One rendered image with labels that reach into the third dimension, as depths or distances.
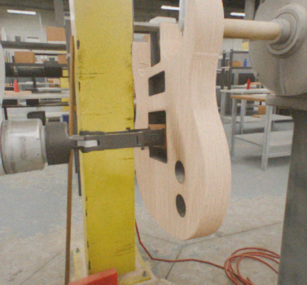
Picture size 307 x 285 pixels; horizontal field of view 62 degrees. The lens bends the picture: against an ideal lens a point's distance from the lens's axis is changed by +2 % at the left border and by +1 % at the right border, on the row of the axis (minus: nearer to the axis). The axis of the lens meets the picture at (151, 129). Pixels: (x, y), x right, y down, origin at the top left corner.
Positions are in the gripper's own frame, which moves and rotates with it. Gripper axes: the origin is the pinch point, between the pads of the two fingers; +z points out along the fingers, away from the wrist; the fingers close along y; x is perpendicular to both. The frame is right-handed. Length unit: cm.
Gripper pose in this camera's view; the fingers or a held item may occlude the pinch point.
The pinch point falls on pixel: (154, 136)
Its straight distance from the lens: 51.3
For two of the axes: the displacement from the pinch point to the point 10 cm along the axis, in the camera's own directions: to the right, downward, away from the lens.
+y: 3.4, 0.2, -9.4
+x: -0.5, -10.0, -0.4
